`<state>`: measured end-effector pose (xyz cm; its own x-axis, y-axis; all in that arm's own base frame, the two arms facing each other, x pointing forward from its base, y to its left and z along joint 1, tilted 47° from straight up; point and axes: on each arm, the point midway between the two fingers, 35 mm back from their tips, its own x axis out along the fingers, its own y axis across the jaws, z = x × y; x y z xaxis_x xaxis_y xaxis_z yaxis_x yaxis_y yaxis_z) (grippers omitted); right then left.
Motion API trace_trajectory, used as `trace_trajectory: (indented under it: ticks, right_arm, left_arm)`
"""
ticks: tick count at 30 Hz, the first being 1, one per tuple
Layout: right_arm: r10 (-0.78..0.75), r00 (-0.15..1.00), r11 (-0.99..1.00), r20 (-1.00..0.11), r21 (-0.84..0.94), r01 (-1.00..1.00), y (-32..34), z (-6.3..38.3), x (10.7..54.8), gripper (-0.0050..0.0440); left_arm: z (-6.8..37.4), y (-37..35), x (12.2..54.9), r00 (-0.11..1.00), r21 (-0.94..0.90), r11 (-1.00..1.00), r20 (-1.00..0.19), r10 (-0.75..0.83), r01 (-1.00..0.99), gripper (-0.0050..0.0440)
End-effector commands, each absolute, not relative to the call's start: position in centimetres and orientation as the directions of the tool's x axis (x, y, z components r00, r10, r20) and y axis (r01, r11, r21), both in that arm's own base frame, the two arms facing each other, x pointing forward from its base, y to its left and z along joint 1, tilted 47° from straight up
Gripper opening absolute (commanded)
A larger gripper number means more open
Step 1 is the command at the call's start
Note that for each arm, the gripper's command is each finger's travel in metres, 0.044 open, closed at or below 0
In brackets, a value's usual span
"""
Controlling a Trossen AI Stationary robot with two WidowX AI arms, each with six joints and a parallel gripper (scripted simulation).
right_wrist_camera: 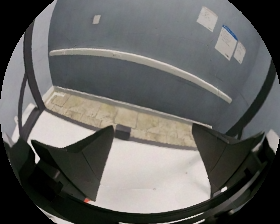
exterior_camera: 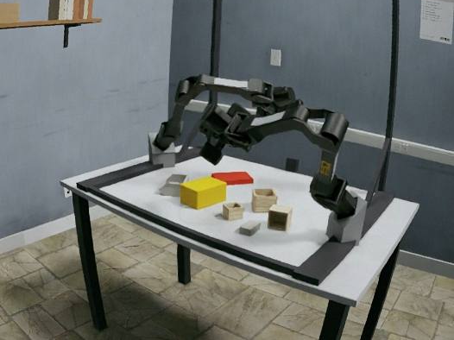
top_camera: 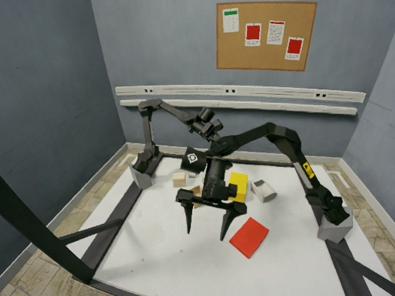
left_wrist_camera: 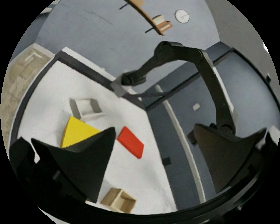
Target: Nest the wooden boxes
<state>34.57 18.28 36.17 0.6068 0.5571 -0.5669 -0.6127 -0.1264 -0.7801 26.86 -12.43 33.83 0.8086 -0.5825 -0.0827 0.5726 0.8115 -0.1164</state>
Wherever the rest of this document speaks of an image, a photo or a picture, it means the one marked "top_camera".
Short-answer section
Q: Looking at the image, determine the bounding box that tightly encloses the yellow foam block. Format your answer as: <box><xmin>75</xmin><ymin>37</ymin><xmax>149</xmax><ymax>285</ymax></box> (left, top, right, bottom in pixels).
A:
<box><xmin>228</xmin><ymin>172</ymin><xmax>248</xmax><ymax>203</ymax></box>

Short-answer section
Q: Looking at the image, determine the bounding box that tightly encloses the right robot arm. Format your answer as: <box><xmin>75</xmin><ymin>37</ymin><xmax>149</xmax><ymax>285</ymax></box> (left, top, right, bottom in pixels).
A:
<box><xmin>180</xmin><ymin>122</ymin><xmax>350</xmax><ymax>226</ymax></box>

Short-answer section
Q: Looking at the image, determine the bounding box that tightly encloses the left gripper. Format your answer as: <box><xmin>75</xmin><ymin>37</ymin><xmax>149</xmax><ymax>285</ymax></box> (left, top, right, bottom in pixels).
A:
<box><xmin>198</xmin><ymin>122</ymin><xmax>220</xmax><ymax>143</ymax></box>

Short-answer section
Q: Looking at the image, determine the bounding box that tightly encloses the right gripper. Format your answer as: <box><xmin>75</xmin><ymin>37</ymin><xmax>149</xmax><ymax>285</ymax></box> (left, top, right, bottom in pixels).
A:
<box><xmin>175</xmin><ymin>175</ymin><xmax>247</xmax><ymax>241</ymax></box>

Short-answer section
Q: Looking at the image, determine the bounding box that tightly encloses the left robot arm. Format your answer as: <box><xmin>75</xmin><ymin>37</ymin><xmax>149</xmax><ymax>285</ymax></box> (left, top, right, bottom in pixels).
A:
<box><xmin>132</xmin><ymin>98</ymin><xmax>215</xmax><ymax>174</ymax></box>

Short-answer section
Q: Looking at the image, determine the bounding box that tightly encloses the white open box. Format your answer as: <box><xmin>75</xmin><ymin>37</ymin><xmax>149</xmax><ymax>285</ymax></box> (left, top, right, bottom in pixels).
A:
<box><xmin>251</xmin><ymin>179</ymin><xmax>278</xmax><ymax>203</ymax></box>

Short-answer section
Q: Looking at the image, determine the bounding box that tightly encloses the red flat rectangular block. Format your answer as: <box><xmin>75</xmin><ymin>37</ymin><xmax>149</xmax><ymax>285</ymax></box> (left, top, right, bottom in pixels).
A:
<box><xmin>229</xmin><ymin>217</ymin><xmax>269</xmax><ymax>259</ymax></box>

